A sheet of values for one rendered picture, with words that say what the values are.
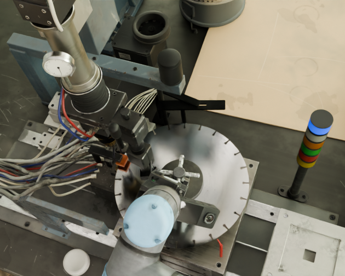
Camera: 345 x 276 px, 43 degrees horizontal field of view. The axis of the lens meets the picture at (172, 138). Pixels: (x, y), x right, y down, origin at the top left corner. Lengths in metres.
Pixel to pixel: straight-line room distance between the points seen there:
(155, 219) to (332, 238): 0.54
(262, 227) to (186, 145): 0.32
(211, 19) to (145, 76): 0.52
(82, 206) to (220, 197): 0.45
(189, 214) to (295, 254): 0.32
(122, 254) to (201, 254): 0.42
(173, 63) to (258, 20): 0.65
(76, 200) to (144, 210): 0.66
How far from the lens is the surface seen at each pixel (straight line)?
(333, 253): 1.11
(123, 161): 1.11
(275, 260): 1.08
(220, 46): 1.56
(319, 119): 0.94
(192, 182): 1.07
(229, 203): 1.06
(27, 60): 1.34
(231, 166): 1.09
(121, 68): 1.16
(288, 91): 1.46
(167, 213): 0.70
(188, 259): 1.12
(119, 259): 0.74
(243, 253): 1.23
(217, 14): 1.57
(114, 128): 0.79
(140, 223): 0.69
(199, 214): 0.89
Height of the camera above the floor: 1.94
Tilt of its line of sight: 61 degrees down
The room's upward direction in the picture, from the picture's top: 11 degrees counter-clockwise
